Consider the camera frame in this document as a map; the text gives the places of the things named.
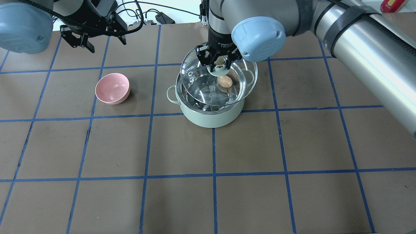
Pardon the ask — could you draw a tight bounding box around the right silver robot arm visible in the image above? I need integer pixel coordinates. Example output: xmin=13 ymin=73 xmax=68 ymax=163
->
xmin=194 ymin=0 xmax=416 ymax=138

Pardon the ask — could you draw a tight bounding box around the red bottle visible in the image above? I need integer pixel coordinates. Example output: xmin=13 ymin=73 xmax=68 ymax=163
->
xmin=379 ymin=0 xmax=409 ymax=13

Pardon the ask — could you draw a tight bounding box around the pale green cooking pot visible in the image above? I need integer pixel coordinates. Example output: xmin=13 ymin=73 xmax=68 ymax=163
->
xmin=166 ymin=74 xmax=245 ymax=128

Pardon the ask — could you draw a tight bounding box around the glass pot lid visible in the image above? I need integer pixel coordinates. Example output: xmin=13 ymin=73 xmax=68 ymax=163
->
xmin=180 ymin=43 xmax=258 ymax=106

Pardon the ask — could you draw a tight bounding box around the beige egg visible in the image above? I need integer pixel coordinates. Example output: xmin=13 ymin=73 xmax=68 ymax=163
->
xmin=217 ymin=75 xmax=233 ymax=88

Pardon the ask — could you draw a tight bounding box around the pink bowl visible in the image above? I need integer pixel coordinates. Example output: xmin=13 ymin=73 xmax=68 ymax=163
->
xmin=95 ymin=73 xmax=131 ymax=105

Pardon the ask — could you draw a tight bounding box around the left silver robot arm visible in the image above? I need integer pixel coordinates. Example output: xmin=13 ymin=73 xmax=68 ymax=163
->
xmin=0 ymin=0 xmax=127 ymax=54

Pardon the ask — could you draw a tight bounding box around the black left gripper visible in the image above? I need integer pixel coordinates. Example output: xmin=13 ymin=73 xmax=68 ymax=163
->
xmin=59 ymin=0 xmax=127 ymax=53

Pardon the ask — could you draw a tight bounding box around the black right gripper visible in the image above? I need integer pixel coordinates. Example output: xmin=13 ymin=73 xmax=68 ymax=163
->
xmin=195 ymin=29 xmax=242 ymax=72

